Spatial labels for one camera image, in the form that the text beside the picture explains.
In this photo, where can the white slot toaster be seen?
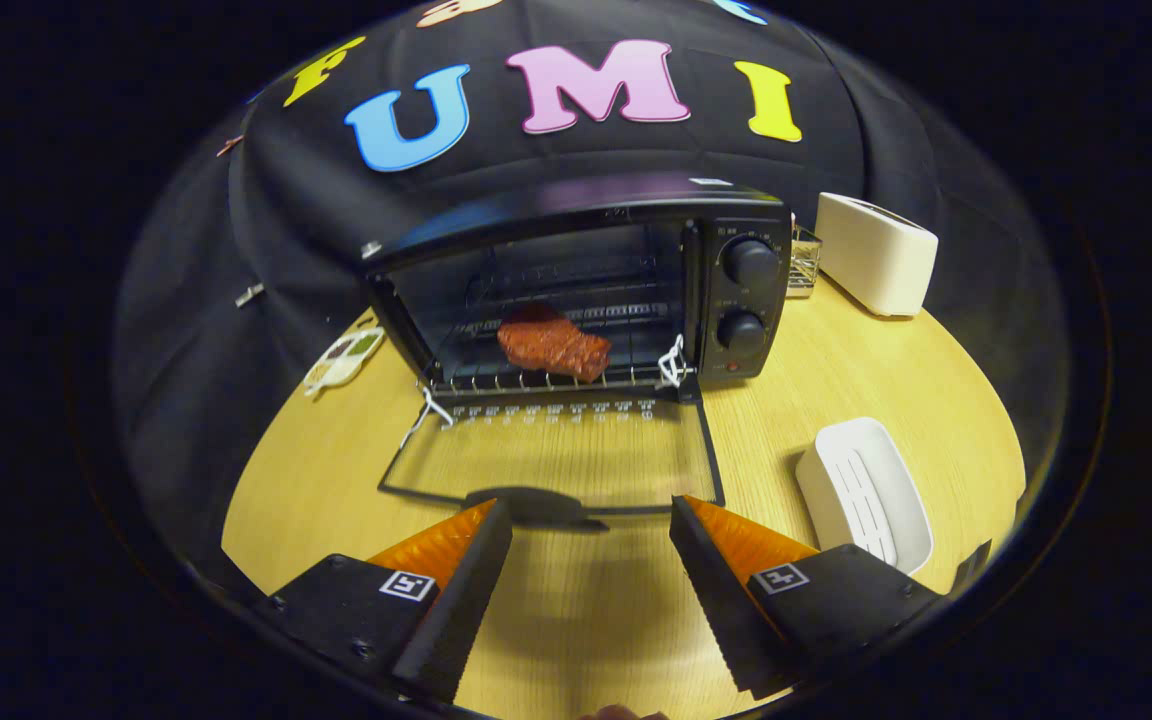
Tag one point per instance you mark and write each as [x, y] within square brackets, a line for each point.
[876, 255]

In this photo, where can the white ribbed plastic tray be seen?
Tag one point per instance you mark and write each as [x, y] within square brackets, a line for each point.
[866, 490]

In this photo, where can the red-brown steak piece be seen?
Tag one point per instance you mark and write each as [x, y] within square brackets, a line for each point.
[551, 345]

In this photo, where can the black toaster oven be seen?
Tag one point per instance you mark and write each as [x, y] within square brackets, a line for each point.
[751, 310]

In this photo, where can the pink clothes peg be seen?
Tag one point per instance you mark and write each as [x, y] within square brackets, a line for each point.
[229, 146]

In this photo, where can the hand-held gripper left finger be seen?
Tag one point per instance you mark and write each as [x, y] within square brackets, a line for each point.
[456, 615]

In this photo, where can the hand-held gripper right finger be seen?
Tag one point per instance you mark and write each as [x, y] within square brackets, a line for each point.
[721, 605]

